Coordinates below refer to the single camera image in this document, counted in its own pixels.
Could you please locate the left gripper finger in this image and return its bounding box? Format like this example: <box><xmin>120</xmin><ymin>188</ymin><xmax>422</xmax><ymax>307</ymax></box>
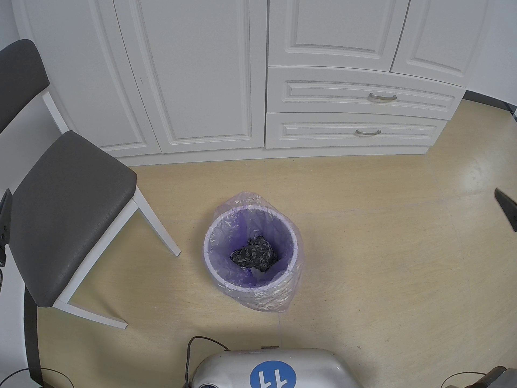
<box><xmin>0</xmin><ymin>188</ymin><xmax>13</xmax><ymax>268</ymax></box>

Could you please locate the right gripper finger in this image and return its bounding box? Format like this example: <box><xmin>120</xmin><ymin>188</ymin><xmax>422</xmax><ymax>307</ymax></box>
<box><xmin>494</xmin><ymin>187</ymin><xmax>517</xmax><ymax>233</ymax></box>

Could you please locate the purple plastic bag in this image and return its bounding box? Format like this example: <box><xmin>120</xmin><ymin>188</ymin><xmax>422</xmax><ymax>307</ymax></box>
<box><xmin>203</xmin><ymin>191</ymin><xmax>304</xmax><ymax>313</ymax></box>

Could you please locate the black plastic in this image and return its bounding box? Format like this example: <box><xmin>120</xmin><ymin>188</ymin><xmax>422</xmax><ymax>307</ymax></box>
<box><xmin>230</xmin><ymin>235</ymin><xmax>279</xmax><ymax>274</ymax></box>

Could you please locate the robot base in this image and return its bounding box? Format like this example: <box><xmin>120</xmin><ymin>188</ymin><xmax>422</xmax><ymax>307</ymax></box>
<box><xmin>190</xmin><ymin>347</ymin><xmax>360</xmax><ymax>388</ymax></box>

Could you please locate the white trash bin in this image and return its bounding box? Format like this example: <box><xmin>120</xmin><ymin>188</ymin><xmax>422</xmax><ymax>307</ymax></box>
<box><xmin>203</xmin><ymin>205</ymin><xmax>303</xmax><ymax>298</ymax></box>

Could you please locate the white chair dark grey seat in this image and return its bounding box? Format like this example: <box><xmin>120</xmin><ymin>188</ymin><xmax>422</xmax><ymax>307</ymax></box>
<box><xmin>0</xmin><ymin>39</ymin><xmax>182</xmax><ymax>330</ymax></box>

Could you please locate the white wardrobe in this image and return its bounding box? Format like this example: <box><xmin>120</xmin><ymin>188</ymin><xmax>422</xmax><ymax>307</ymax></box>
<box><xmin>8</xmin><ymin>0</ymin><xmax>495</xmax><ymax>167</ymax></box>

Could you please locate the black cable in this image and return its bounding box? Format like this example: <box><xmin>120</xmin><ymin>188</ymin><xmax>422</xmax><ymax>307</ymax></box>
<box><xmin>184</xmin><ymin>335</ymin><xmax>231</xmax><ymax>385</ymax></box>

